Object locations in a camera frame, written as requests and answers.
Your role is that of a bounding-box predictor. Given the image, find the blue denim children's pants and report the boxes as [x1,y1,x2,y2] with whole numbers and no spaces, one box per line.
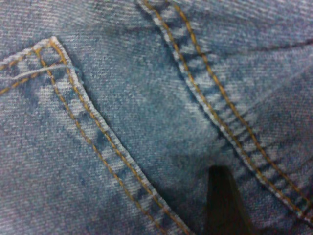
[0,0,313,235]

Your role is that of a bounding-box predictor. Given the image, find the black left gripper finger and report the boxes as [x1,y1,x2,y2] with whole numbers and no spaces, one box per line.
[204,165,254,235]

